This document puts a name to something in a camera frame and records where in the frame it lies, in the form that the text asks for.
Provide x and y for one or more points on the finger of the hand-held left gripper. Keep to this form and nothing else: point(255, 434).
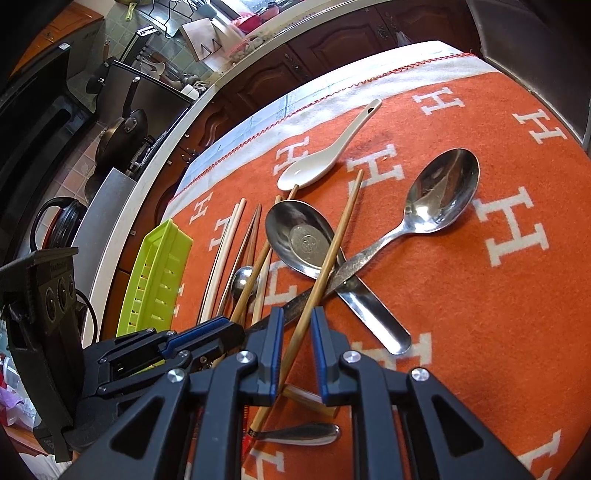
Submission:
point(134, 383)
point(198, 333)

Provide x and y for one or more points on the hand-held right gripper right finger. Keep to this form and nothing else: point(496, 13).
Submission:
point(319, 355)

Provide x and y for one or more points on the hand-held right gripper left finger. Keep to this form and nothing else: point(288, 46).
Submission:
point(278, 355)

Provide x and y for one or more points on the light wooden chopstick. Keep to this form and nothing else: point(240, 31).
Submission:
point(263, 286)
point(304, 396)

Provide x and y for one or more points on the small steel spoon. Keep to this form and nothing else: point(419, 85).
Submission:
point(244, 281)

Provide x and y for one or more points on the green plastic utensil tray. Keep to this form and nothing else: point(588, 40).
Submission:
point(152, 277)

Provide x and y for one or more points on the dark brown chopstick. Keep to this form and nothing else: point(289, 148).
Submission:
point(249, 242)
point(243, 244)

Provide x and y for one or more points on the bamboo chopstick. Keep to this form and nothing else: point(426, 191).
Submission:
point(341, 221)
point(258, 253)

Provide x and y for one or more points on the steel soup spoon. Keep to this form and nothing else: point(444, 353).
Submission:
point(286, 230)

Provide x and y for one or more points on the white ceramic spoon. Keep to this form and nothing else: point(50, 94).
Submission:
point(309, 168)

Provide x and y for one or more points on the crumpled plastic bag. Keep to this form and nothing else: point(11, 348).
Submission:
point(14, 392)

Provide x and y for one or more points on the orange patterned blanket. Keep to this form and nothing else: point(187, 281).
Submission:
point(461, 300)

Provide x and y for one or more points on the black wok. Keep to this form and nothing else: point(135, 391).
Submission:
point(122, 138)

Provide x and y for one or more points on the black kitchen appliance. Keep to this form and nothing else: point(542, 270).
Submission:
point(32, 120)

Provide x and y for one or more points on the black frying pan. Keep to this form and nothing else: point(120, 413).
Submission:
point(99, 81)

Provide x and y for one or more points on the wooden cutting board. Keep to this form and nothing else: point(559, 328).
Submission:
point(198, 34)

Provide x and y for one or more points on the pink bowl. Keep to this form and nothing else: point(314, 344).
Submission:
point(254, 23)

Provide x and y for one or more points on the wooden wall cabinet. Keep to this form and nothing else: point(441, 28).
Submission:
point(69, 23)

